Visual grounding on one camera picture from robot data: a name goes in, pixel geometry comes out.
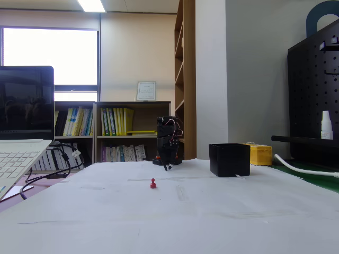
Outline black square container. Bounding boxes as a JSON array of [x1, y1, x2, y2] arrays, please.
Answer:
[[208, 143, 251, 178]]

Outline wide low wooden bookshelf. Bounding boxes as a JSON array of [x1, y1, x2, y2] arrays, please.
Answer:
[[93, 101, 172, 163]]

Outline yellow cardboard box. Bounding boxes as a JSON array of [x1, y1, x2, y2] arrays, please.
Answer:
[[243, 142, 273, 167]]

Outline white power cable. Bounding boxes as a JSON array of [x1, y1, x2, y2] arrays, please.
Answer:
[[274, 153, 339, 178]]

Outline red servo wire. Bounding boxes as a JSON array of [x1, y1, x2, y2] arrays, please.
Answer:
[[164, 118, 184, 140]]

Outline tall wooden bookshelf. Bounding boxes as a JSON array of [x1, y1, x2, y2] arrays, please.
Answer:
[[174, 0, 196, 160]]

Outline teal arch shape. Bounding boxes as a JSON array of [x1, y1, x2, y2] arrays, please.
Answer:
[[306, 0, 339, 38]]

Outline white laptop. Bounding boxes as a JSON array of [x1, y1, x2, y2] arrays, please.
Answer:
[[0, 66, 55, 202]]

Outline flat yellow book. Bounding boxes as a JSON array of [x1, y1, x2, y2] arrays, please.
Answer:
[[126, 130, 158, 136]]

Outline taped white paper sheets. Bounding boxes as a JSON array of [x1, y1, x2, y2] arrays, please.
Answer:
[[0, 158, 339, 254]]

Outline green desk mat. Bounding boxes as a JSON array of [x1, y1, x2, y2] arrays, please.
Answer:
[[270, 158, 339, 194]]

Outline black pegboard rod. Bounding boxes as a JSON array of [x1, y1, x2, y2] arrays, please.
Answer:
[[271, 135, 339, 148]]

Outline ceiling light panel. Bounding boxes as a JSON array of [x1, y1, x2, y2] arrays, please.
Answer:
[[76, 0, 106, 13]]

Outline white paper note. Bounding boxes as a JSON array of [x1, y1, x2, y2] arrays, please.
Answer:
[[2, 185, 35, 199]]

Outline window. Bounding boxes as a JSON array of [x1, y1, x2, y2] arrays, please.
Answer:
[[0, 25, 101, 102]]

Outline black usb cable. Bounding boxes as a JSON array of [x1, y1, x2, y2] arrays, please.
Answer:
[[20, 142, 72, 201]]

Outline framed certificate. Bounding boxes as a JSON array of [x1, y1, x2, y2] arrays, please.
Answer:
[[137, 81, 157, 102]]

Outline narrow low wooden bookshelf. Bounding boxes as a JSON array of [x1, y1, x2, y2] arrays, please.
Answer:
[[54, 101, 96, 171]]

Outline white dropper bottle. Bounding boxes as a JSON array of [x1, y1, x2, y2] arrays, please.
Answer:
[[320, 111, 334, 140]]

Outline black cable white connector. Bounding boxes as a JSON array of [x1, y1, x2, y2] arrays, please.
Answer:
[[57, 144, 85, 170]]

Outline black pegboard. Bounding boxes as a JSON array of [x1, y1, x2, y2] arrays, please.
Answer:
[[287, 18, 339, 162]]

